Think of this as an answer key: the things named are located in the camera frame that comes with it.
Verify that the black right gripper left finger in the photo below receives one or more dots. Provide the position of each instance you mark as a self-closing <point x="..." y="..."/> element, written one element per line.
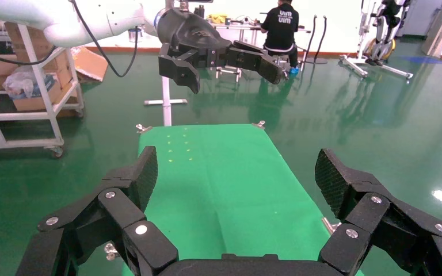
<point x="122" y="205"/>

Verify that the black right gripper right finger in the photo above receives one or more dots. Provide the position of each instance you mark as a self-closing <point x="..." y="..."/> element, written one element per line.
<point x="366" y="213"/>

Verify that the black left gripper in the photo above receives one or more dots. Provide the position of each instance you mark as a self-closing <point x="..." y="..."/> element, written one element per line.
<point x="190" y="32"/>

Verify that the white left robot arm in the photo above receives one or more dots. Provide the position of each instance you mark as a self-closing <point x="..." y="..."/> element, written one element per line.
<point x="122" y="19"/>

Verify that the flattened cardboard sheet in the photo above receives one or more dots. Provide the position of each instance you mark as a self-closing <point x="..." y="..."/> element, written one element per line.
<point x="91" y="64"/>

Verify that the brown cardboard box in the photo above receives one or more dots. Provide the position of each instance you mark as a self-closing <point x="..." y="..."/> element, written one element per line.
<point x="0" y="66"/>
<point x="11" y="34"/>
<point x="34" y="103"/>

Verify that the yellow object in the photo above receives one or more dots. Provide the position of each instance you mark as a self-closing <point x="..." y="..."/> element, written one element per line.
<point x="217" y="19"/>

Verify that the silver cloth clip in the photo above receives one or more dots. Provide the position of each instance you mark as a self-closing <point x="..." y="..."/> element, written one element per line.
<point x="143" y="128"/>
<point x="259" y="124"/>
<point x="110" y="251"/>

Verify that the white pole stand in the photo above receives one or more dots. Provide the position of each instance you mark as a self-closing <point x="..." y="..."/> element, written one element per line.
<point x="166" y="99"/>

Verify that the seated person black shirt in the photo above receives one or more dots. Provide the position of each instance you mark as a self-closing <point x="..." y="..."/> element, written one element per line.
<point x="280" y="26"/>

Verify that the black curved tube stand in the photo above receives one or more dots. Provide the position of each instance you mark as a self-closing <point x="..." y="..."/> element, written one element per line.
<point x="316" y="61"/>

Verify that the narrow green table cloth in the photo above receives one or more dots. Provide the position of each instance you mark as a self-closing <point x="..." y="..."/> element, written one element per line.
<point x="225" y="183"/>

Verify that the white metal shelf cart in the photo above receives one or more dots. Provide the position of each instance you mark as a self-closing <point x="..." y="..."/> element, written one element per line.
<point x="15" y="117"/>

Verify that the clear plastic bag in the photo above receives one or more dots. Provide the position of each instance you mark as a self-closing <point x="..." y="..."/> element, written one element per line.
<point x="22" y="84"/>

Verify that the parked black white robot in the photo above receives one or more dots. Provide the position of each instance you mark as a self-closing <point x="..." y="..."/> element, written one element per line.
<point x="387" y="23"/>

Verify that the white metal frame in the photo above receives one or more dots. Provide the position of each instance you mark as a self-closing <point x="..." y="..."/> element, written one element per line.
<point x="228" y="70"/>

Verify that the white hoist stand frame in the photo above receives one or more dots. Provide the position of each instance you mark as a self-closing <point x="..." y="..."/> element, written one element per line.
<point x="354" y="64"/>

